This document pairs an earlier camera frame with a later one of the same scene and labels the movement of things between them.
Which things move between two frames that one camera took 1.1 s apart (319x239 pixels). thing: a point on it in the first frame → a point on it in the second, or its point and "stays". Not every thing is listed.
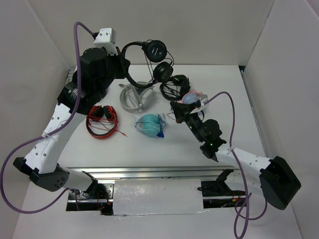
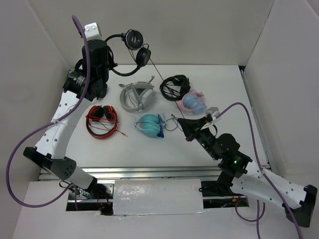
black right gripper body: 186,116 → 195,128
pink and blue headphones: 190,97 stays
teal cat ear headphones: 151,124 stays
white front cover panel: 158,196 stays
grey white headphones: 135,101 stays
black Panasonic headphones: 154,51 → 134,39
